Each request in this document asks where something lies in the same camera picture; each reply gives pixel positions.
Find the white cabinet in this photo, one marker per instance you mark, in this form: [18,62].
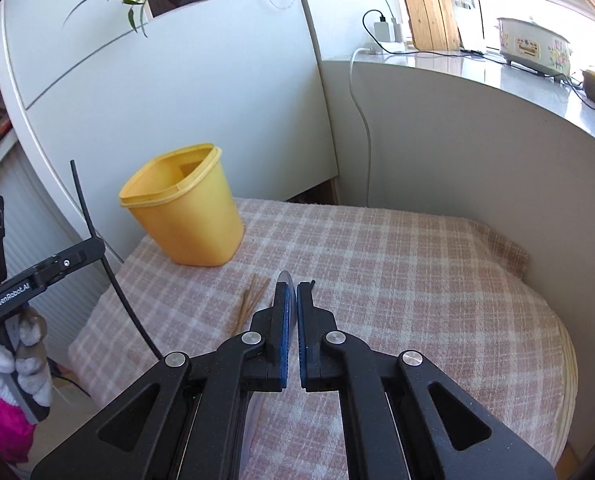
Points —
[92,101]

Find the white power adapter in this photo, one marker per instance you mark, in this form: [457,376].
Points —
[382,37]

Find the pink checkered table cloth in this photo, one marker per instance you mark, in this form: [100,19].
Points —
[449,288]

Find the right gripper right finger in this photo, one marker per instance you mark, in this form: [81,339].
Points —
[402,416]

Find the pink sleeve forearm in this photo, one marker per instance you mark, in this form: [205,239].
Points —
[16,434]

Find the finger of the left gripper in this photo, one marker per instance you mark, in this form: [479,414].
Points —
[58,266]

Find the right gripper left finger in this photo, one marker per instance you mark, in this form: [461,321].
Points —
[185,417]

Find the left gloved hand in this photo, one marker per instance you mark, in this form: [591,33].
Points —
[29,361]

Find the yellow plastic utensil bucket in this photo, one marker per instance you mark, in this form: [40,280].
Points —
[183,201]

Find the white floral slow cooker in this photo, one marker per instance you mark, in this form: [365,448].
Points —
[534,47]

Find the brown wooden chopstick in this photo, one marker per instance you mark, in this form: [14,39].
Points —
[251,297]

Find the wooden cutting board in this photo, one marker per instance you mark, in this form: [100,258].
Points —
[432,25]

